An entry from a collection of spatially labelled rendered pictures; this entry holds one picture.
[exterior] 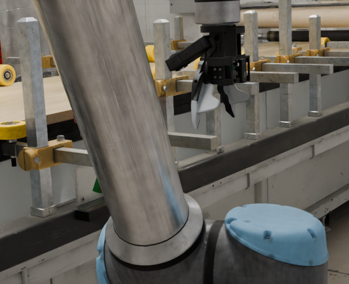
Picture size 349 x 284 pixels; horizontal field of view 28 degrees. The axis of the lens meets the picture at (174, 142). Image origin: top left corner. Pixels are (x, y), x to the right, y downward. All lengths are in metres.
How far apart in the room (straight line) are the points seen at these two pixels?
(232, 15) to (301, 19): 2.98
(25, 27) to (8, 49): 4.26
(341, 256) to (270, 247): 2.38
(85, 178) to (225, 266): 0.81
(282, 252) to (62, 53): 0.42
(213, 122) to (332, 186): 1.60
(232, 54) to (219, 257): 0.49
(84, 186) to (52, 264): 0.21
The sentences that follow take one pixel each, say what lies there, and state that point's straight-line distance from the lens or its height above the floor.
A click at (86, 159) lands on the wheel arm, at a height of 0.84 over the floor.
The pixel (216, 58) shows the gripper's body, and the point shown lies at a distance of 1.39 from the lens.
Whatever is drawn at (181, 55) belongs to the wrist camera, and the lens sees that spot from 1.45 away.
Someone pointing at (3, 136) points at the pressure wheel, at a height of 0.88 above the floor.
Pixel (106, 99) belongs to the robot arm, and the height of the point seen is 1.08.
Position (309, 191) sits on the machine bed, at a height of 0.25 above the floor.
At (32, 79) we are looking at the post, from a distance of 1.65.
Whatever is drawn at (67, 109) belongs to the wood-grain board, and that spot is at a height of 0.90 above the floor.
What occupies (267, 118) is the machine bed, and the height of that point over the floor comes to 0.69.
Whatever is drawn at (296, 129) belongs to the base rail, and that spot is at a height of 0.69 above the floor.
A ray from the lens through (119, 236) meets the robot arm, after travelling 1.04.
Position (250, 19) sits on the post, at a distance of 2.43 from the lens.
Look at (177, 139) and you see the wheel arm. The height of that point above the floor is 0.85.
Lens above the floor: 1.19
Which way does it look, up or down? 11 degrees down
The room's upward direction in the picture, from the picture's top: 3 degrees counter-clockwise
